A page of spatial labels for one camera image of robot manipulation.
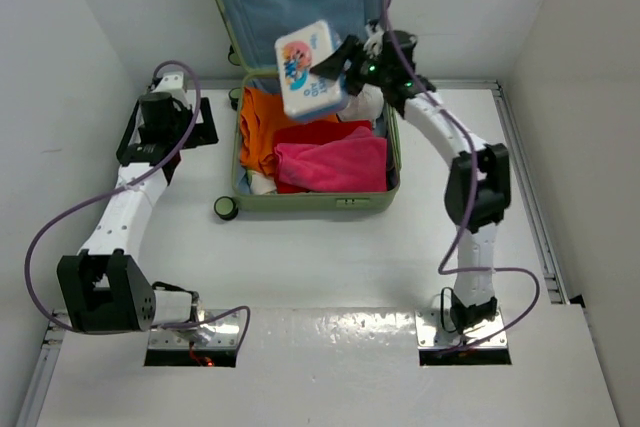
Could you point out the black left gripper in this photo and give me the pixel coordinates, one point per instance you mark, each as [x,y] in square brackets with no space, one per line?
[200,133]

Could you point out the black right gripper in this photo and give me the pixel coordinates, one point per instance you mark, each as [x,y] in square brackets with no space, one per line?
[334,66]

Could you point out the white plastic bag bundle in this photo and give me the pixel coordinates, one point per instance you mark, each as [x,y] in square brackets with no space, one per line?
[367,105]

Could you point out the white first aid box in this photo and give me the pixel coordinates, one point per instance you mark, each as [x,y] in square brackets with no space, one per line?
[306,96]

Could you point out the orange shirt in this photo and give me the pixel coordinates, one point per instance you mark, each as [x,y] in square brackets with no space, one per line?
[261,116]

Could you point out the red cloth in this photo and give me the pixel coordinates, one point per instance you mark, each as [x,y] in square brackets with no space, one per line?
[319,132]

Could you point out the white patterned garment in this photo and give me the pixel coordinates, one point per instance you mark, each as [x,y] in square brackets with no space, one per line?
[260,184]

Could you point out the pink towel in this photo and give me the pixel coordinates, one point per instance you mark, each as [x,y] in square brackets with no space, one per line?
[356,163]

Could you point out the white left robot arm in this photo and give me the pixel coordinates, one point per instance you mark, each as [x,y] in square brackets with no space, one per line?
[103,286]

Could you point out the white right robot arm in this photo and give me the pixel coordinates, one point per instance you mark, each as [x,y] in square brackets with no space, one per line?
[478,189]

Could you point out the green suitcase with blue lining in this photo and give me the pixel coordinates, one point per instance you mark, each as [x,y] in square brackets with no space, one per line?
[253,27]

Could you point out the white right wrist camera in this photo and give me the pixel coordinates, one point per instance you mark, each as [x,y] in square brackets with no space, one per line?
[375,38]

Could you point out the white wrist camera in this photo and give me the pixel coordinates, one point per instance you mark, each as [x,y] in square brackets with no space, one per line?
[172,82]
[375,38]

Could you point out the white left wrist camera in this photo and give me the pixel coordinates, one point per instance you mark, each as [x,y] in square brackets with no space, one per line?
[172,82]

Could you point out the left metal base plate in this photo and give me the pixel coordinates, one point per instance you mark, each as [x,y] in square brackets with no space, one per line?
[222,334]

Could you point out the metal base plate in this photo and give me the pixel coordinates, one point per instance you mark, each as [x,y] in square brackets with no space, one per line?
[222,334]
[432,336]

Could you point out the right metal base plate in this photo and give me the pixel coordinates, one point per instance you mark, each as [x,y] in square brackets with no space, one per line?
[432,336]

